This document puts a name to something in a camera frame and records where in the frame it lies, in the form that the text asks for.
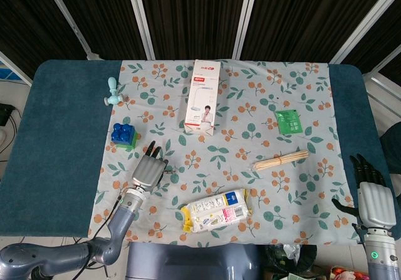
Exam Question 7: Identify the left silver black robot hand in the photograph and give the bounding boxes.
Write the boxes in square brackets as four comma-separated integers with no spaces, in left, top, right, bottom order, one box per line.
[130,140,170,196]

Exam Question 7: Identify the dark teal table mat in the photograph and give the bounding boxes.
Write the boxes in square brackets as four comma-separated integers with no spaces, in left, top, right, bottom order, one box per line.
[0,59,401,239]

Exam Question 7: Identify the green sachet packet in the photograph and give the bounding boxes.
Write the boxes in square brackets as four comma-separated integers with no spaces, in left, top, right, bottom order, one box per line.
[274,108,304,135]

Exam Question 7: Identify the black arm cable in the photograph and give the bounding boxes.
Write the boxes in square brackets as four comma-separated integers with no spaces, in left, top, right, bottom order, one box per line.
[70,194,125,280]

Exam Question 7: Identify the blue-grey robot torso base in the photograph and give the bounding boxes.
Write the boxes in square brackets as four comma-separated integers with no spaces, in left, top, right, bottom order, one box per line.
[124,241,264,280]

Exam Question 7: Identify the black plastic bag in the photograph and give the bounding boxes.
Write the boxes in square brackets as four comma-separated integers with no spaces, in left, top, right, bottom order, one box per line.
[264,244,318,274]

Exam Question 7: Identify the dark folding partition screen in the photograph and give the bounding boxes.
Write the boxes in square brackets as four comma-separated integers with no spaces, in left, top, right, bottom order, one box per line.
[0,0,401,77]

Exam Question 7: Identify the blue green building block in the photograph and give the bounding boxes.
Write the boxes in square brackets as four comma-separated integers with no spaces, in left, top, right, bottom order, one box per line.
[112,122,140,151]

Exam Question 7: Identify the white desk lamp box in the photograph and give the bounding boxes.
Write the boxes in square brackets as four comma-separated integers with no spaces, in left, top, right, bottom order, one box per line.
[183,59,221,137]

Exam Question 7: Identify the dark blue chair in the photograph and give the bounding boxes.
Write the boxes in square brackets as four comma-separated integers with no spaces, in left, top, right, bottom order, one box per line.
[379,125,401,187]

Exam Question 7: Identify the white yellow snack package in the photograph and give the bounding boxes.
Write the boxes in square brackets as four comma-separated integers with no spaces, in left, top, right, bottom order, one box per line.
[180,188,253,233]

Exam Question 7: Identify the black device with cables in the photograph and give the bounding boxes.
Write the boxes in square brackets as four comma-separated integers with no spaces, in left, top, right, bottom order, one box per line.
[0,103,20,154]

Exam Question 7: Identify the bundle of bamboo skewers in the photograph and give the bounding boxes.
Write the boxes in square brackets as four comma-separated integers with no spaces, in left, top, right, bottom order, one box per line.
[252,149,310,172]

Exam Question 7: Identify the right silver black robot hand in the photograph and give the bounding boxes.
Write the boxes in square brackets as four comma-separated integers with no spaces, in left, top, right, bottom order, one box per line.
[331,153,397,231]

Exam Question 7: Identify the floral printed tablecloth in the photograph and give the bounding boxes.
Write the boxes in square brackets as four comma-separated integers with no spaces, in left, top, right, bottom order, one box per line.
[87,59,361,246]

